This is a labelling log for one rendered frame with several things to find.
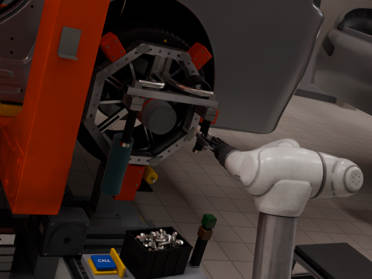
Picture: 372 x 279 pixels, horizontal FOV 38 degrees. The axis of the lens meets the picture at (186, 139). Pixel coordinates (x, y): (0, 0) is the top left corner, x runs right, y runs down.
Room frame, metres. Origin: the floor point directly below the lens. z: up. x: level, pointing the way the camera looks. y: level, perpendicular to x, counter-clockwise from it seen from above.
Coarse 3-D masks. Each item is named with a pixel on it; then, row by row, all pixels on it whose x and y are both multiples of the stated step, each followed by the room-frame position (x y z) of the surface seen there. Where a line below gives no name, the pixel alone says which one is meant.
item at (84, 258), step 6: (84, 258) 1.60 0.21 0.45; (90, 258) 1.61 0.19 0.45; (84, 264) 1.59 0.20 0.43; (90, 270) 1.54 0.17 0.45; (126, 270) 1.61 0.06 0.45; (186, 270) 1.72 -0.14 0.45; (192, 270) 1.74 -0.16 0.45; (198, 270) 1.75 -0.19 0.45; (90, 276) 1.53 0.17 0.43; (96, 276) 1.52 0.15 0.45; (102, 276) 1.53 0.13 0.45; (108, 276) 1.54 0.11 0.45; (114, 276) 1.55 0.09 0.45; (126, 276) 1.57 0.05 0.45; (132, 276) 1.58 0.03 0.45; (168, 276) 1.65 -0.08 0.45; (174, 276) 1.66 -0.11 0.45; (180, 276) 1.67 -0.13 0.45; (186, 276) 1.68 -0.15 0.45; (192, 276) 1.70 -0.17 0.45; (198, 276) 1.71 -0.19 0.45; (204, 276) 1.72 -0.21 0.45
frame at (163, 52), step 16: (128, 48) 2.20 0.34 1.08; (144, 48) 2.19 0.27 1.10; (160, 48) 2.23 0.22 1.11; (176, 48) 2.32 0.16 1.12; (112, 64) 2.13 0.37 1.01; (192, 64) 2.32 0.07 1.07; (96, 80) 2.10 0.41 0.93; (96, 96) 2.11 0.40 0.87; (96, 112) 2.12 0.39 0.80; (192, 112) 2.38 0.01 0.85; (96, 128) 2.13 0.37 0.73; (192, 128) 2.39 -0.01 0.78; (160, 144) 2.37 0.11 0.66; (176, 144) 2.34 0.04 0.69; (144, 160) 2.27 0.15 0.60; (160, 160) 2.31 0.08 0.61
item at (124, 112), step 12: (132, 72) 2.29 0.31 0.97; (180, 72) 2.46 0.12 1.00; (120, 84) 2.27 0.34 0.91; (168, 84) 2.63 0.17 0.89; (120, 96) 2.32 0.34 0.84; (120, 108) 2.30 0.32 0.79; (180, 108) 2.48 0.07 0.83; (108, 120) 2.26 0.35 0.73; (180, 120) 2.44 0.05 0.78; (108, 132) 2.45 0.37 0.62; (120, 132) 2.50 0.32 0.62; (132, 132) 2.51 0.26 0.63; (144, 132) 2.37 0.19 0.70; (168, 132) 2.43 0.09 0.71; (144, 144) 2.39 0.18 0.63; (156, 144) 2.39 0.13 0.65
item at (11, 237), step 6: (0, 228) 1.72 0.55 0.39; (6, 228) 1.73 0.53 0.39; (12, 228) 1.74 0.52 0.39; (0, 234) 1.68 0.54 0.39; (6, 234) 1.69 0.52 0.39; (12, 234) 1.70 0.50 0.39; (0, 240) 1.68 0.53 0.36; (6, 240) 1.69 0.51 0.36; (12, 240) 1.71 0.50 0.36; (0, 246) 1.69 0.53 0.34; (6, 246) 1.70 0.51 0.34; (12, 246) 1.71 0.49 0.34; (0, 252) 1.69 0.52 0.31; (6, 252) 1.70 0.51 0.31; (12, 252) 1.71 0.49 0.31; (0, 258) 1.69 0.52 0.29; (6, 258) 1.70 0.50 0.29; (12, 258) 1.71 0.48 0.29
